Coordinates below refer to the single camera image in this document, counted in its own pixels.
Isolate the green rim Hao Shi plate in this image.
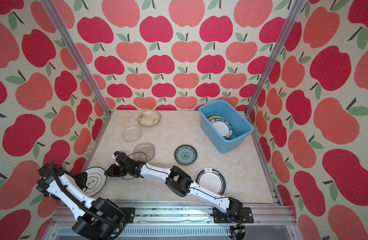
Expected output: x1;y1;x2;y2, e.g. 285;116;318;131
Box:
208;116;233;140

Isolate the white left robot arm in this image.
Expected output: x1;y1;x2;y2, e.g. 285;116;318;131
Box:
37;161;129;240

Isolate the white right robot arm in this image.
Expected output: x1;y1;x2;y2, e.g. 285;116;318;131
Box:
105;151;244;223

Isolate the blue plastic bin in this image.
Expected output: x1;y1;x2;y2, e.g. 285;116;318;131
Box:
199;100;254;154

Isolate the smoky glass plate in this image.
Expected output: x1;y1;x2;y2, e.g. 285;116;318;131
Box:
132;143;156;162

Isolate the clear glass plate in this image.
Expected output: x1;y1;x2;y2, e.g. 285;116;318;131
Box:
122;126;142;142

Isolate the beige brown rim plate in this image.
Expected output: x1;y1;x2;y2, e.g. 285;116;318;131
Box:
138;110;161;127

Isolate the blue floral small plate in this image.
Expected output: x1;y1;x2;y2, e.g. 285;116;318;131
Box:
174;145;198;165

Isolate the green red rim plate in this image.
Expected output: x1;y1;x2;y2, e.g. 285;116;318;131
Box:
195;168;227;195

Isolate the white black ring plate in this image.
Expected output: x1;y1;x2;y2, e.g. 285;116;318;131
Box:
81;167;107;197

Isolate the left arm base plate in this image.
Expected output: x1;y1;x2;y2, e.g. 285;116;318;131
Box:
123;208;136;224

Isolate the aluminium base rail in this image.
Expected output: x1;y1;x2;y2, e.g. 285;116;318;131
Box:
45;200;302;240

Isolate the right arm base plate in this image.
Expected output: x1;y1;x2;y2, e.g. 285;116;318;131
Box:
211;208;254;224

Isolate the left aluminium corner post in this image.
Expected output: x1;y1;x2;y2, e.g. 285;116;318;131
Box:
40;0;112;116

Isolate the aluminium corner post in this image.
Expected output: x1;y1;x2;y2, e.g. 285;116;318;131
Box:
40;0;112;116
245;0;307;120

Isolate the right aluminium corner post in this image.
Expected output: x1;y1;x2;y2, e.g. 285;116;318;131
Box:
245;0;307;120

